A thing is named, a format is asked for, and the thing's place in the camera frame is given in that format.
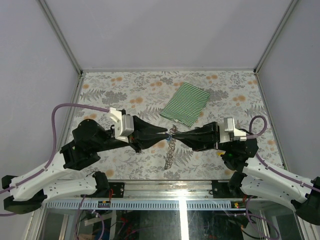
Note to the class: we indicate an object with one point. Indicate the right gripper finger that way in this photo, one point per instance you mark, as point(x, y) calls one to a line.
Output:
point(196, 144)
point(191, 134)

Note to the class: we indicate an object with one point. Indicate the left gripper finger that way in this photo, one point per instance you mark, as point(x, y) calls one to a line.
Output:
point(145, 127)
point(150, 139)

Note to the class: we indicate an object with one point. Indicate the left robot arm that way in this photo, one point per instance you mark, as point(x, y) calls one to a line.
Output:
point(28, 192)

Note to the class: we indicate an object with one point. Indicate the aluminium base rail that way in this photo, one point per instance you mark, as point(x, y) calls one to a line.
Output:
point(158, 195)

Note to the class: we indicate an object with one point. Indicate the yellow key tag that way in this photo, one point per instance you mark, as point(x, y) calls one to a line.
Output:
point(220, 153)

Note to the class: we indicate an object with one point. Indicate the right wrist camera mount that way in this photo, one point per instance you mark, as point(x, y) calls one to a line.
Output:
point(228, 131)

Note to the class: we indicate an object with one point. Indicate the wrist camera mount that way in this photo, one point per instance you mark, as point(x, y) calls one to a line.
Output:
point(228, 131)
point(123, 124)

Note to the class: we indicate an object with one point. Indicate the green striped cloth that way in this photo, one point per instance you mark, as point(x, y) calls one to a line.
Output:
point(186, 104)

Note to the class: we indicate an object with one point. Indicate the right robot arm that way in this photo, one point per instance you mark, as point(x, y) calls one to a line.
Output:
point(252, 175)

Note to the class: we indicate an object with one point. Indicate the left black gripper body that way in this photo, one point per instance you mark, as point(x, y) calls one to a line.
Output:
point(132, 140)

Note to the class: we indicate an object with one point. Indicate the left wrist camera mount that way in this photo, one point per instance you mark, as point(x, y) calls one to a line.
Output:
point(123, 124)

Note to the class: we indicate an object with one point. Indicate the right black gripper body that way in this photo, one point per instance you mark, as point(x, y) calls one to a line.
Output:
point(213, 144)

